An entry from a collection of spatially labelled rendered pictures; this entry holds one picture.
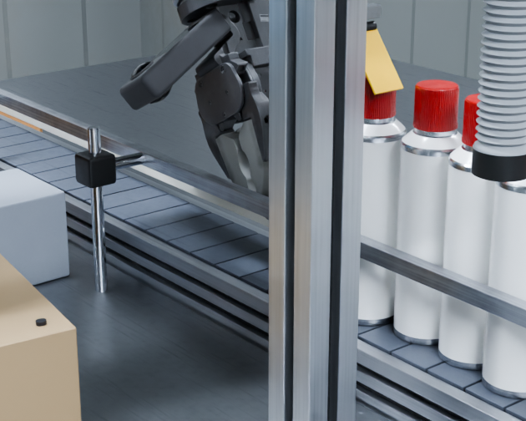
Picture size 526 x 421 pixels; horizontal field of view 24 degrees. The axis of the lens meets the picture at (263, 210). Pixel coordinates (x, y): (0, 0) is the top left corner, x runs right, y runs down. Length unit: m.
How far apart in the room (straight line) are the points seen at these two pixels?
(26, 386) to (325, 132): 0.29
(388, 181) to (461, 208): 0.09
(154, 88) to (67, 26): 2.04
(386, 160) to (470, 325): 0.14
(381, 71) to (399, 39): 2.63
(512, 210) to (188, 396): 0.31
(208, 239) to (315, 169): 0.41
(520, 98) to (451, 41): 2.95
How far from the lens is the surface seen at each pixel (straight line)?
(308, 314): 0.82
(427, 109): 0.92
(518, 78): 0.73
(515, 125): 0.73
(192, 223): 1.22
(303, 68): 0.77
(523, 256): 0.86
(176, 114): 1.81
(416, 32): 3.60
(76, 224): 1.30
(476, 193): 0.89
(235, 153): 1.11
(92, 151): 1.15
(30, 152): 1.48
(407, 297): 0.96
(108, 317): 1.14
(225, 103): 1.10
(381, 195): 0.96
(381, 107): 0.95
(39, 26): 3.07
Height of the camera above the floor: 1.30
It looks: 20 degrees down
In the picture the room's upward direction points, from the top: straight up
